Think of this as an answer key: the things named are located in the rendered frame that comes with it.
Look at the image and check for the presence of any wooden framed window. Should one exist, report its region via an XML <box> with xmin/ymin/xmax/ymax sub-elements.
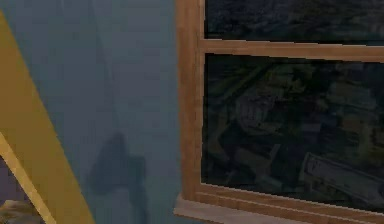
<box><xmin>172</xmin><ymin>0</ymin><xmax>384</xmax><ymax>224</ymax></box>

